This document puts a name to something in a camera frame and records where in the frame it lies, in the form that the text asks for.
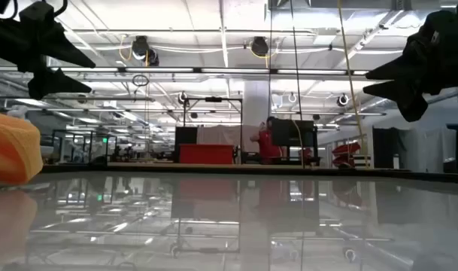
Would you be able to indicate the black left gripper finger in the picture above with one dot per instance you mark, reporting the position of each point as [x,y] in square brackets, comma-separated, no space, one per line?
[48,84]
[44,37]

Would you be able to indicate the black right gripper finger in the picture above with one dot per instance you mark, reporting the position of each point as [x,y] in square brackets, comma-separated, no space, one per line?
[409,64]
[413,98]

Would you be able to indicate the orange microfibre towel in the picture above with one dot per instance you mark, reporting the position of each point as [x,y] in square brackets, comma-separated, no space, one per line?
[10,150]

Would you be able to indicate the white curtain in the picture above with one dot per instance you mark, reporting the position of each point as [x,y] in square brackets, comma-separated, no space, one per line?
[428,150]

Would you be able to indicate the black cabinet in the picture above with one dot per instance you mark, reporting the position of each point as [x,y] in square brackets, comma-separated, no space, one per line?
[386,147]

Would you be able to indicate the red folded machine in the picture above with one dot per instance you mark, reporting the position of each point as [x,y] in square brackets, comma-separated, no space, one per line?
[345,150]

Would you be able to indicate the long ceiling light bar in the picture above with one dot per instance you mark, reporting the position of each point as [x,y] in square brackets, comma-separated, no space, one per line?
[157,70]

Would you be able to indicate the black monitor screen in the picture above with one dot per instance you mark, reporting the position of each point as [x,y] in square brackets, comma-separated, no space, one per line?
[292,133]

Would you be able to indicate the black panel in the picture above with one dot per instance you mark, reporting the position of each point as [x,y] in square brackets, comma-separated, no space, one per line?
[186,143]

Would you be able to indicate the person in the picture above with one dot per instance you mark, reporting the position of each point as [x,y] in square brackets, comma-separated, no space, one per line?
[268,147]

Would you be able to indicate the white square column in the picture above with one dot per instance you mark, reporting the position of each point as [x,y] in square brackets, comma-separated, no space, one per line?
[255,101]

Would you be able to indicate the red box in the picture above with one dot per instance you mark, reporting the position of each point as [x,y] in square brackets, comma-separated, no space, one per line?
[206,154]

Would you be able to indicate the beige hanging cloth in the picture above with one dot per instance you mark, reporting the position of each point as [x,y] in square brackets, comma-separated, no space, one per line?
[221,135]

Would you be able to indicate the black-framed glass enclosure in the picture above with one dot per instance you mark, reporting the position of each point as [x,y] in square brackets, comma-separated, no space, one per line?
[90,148]

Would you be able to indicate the black metal frame stand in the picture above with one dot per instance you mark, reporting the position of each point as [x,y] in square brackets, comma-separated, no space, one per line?
[213,99]

